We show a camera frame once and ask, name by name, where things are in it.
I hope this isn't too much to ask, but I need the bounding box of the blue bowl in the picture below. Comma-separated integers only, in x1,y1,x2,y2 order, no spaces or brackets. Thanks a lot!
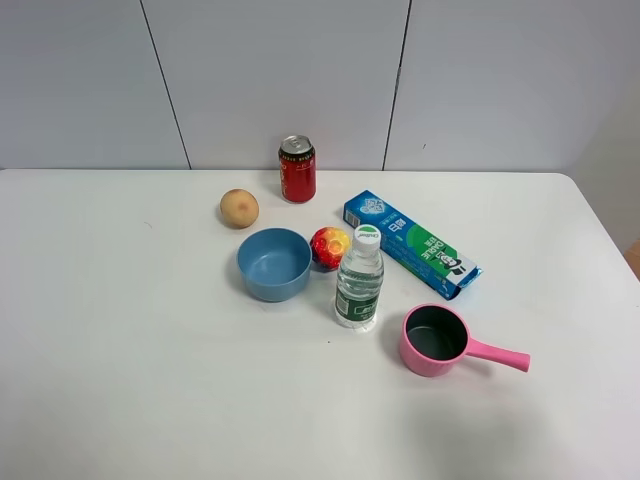
236,228,312,303

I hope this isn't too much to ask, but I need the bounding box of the pink saucepan with handle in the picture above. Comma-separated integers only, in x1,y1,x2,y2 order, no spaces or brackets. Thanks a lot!
399,304,531,378

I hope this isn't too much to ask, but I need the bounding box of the red soda can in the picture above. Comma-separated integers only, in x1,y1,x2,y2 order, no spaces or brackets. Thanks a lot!
278,135,316,203

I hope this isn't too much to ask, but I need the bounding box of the red yellow ball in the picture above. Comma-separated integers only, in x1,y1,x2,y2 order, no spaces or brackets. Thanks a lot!
310,226,351,271

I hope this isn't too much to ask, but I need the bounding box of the blue green toothpaste box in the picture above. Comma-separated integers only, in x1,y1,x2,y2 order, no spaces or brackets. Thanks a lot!
343,190,482,300

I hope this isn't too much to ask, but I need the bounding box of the clear water bottle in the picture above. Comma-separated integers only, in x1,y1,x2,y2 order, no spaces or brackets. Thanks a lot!
334,224,384,331

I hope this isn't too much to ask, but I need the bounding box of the yellow peach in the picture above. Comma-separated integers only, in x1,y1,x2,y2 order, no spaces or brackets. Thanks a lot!
219,189,259,229

